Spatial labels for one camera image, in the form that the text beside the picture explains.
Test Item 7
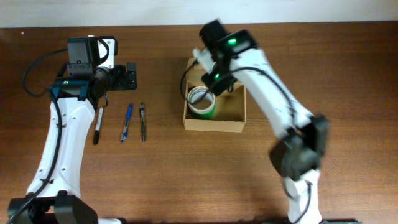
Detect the cream masking tape roll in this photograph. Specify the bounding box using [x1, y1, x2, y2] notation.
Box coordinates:
[187, 86, 216, 115]

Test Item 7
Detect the brown cardboard box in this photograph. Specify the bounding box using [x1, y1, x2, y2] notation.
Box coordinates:
[182, 58, 246, 133]

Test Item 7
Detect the green tape roll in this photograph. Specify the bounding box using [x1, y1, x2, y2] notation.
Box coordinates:
[188, 93, 216, 119]

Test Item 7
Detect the black and white marker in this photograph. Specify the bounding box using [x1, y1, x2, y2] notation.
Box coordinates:
[93, 108, 104, 145]

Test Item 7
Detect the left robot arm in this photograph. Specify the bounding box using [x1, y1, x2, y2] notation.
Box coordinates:
[7, 66, 127, 223]

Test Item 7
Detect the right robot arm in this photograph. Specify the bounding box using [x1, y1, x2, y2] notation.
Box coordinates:
[193, 20, 329, 223]

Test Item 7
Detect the black ballpoint pen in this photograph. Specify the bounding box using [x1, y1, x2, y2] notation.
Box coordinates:
[139, 102, 146, 142]

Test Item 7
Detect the blue ballpoint pen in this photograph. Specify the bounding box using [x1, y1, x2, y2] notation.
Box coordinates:
[121, 103, 133, 143]

